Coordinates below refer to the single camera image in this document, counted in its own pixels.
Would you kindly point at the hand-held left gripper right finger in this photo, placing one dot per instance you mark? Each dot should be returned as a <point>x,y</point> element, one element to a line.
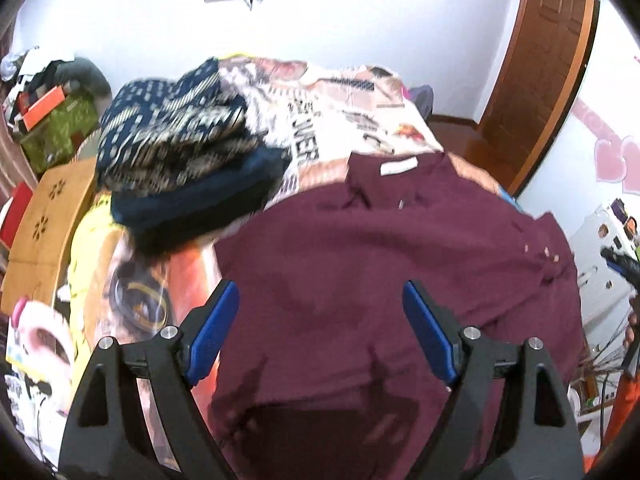
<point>427,325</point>

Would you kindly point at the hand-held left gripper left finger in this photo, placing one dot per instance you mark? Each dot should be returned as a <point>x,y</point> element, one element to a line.
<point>215,325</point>

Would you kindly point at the orange box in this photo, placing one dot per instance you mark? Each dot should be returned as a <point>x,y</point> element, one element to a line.
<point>42,107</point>

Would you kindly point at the yellow pillow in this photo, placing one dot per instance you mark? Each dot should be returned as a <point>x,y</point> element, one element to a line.
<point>235,56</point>

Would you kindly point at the white cabinet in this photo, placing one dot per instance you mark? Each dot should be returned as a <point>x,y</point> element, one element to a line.
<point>595,260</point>

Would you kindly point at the white crumpled cloth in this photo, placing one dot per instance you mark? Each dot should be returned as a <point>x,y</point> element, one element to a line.
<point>17,65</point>

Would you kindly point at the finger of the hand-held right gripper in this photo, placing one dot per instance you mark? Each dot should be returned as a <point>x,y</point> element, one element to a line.
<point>622,262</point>

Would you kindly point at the brown wooden door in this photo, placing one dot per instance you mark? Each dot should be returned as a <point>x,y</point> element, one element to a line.
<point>540,60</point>

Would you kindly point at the red box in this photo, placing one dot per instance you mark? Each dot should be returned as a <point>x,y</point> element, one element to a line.
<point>15,215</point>

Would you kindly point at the pink slipper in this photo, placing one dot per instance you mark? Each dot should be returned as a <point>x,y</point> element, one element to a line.
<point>42,345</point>

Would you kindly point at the navy patterned garment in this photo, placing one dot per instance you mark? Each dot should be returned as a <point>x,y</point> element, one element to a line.
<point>165,125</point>

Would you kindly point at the dried branches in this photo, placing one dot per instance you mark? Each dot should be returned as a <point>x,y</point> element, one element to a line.
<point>597,370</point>

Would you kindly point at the person's right hand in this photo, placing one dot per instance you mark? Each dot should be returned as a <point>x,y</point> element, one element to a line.
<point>631,332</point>

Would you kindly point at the grey cloth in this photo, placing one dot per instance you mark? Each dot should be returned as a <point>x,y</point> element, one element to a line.
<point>82,75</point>

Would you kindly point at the dark navy cloth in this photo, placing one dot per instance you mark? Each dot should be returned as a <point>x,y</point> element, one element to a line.
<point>200,200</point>

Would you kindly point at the pink heart wall stickers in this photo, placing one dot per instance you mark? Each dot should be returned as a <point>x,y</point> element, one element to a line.
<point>610,160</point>

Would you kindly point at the maroon shirt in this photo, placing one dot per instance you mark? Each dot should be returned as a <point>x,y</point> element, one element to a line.
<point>350,260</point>

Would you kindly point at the printed blanket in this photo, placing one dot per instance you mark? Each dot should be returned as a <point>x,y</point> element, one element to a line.
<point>340,110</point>

